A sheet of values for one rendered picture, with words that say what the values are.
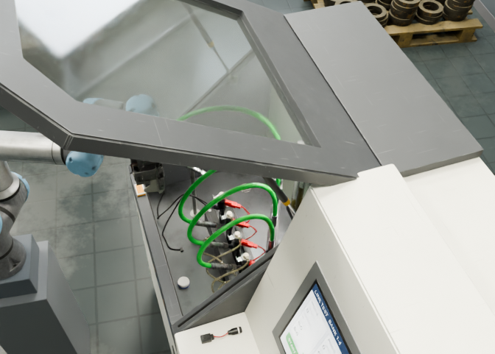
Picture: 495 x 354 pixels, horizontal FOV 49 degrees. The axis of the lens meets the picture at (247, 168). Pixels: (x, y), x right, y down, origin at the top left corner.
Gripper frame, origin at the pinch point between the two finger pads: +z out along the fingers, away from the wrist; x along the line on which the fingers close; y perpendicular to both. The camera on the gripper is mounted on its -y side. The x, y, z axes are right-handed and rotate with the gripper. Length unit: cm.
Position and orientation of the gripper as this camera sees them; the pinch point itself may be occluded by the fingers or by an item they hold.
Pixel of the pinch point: (161, 188)
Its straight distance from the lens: 163.4
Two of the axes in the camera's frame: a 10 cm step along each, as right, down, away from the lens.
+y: -9.4, 2.3, -2.3
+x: 3.3, 7.3, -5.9
